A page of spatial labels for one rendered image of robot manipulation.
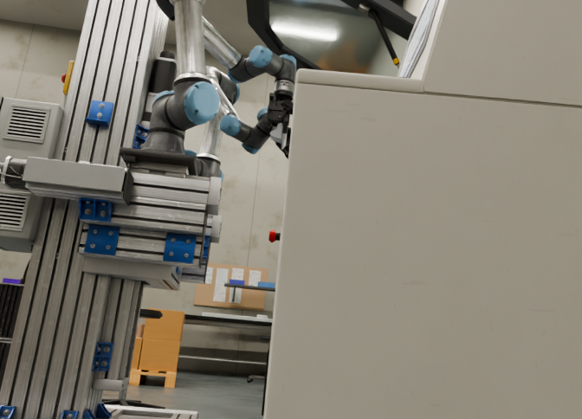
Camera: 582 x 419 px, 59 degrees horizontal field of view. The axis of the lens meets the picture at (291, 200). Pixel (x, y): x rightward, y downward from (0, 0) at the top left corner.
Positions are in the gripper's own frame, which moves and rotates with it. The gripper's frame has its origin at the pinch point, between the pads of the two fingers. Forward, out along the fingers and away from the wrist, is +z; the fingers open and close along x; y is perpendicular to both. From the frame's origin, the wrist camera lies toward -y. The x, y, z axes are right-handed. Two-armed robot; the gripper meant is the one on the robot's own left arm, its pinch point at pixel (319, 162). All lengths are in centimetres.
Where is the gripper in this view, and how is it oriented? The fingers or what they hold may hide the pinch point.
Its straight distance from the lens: 197.5
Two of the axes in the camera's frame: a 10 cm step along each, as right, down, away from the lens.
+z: 5.8, 6.5, -4.9
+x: -1.7, -4.9, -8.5
